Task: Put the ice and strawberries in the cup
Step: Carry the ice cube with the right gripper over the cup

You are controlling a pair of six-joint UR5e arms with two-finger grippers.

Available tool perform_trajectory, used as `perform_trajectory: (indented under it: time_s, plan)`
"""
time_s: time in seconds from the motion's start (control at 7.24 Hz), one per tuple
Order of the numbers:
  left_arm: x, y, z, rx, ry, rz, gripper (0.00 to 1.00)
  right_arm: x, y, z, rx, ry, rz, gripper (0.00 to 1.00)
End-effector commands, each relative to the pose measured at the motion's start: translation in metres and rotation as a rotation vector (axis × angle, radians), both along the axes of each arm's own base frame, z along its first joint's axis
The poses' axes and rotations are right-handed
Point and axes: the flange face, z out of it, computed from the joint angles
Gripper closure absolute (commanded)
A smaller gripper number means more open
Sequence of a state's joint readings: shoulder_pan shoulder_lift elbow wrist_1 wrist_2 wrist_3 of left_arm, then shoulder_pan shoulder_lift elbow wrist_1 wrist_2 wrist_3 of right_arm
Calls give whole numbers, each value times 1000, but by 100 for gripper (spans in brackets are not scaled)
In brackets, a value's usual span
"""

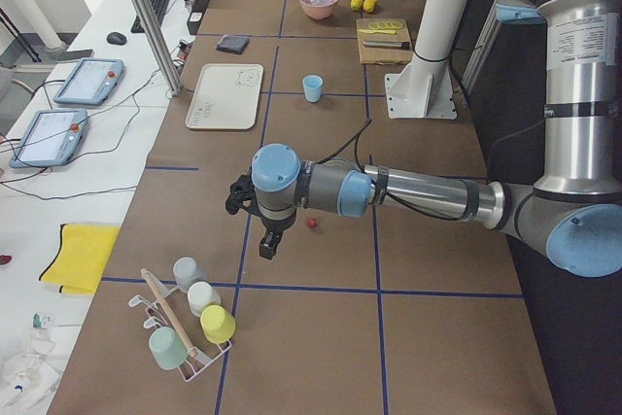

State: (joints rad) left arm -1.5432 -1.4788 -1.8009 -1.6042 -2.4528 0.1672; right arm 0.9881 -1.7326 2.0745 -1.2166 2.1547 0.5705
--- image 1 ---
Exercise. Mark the pile of clear ice cubes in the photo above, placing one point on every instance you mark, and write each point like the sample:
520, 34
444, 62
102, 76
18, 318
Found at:
319, 3

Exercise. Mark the white cup on rack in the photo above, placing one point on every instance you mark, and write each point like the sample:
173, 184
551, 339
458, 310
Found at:
202, 294

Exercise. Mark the grey cup on rack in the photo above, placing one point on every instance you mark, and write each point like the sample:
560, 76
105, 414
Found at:
187, 272

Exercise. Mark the yellow cup on rack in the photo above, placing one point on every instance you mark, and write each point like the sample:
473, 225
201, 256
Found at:
217, 323

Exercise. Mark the light blue plastic cup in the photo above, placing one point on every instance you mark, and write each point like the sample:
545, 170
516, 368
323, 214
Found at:
312, 87

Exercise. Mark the mint green cup on rack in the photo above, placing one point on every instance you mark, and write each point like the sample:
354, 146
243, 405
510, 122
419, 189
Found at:
167, 348

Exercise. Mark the pink bowl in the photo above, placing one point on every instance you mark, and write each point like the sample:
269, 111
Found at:
317, 13

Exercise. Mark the lower yellow lemon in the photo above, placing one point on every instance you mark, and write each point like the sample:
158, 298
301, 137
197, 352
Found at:
356, 5

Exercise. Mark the yellow lemon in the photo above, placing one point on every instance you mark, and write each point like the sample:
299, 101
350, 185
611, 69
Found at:
356, 5
369, 6

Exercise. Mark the upper yellow lemon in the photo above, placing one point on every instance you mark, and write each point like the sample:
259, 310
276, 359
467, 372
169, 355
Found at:
369, 6

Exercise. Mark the yellow plastic knife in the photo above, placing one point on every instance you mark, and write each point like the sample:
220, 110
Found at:
385, 32

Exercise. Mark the wooden cutting board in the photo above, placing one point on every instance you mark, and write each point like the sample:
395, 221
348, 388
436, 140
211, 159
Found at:
383, 56

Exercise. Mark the steel muddler black tip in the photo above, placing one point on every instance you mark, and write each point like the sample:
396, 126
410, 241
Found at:
391, 45

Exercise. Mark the grey folded cloth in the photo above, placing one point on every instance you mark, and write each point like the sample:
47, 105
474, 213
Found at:
233, 44

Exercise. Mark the wooden rack rod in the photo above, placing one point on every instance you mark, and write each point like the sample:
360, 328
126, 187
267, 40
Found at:
156, 288

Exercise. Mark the cream bear tray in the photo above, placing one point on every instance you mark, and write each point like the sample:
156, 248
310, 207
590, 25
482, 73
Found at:
226, 97

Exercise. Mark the black keyboard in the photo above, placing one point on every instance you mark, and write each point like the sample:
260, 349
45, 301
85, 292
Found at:
159, 8

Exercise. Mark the yellow cloth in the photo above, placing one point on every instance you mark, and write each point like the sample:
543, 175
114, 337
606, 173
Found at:
82, 256

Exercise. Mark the black computer mouse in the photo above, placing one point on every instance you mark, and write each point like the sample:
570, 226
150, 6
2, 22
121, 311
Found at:
116, 38

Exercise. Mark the upper teach pendant tablet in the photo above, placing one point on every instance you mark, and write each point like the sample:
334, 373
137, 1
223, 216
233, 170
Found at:
90, 82

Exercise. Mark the teach pendant tablet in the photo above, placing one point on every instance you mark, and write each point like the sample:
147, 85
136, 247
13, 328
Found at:
90, 82
51, 138

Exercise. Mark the lower teach pendant tablet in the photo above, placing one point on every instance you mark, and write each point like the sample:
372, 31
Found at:
51, 138

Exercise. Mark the black smartphone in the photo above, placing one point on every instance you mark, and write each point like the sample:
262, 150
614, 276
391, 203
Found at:
66, 56

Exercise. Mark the white crumpled plastic bag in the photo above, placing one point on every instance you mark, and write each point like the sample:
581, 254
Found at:
28, 377

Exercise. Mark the white wire cup rack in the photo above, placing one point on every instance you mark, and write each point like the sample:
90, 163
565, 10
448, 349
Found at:
208, 352

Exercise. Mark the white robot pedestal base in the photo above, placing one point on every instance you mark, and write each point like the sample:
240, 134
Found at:
423, 90

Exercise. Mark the aluminium frame post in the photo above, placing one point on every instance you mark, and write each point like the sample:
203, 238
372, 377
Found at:
157, 44

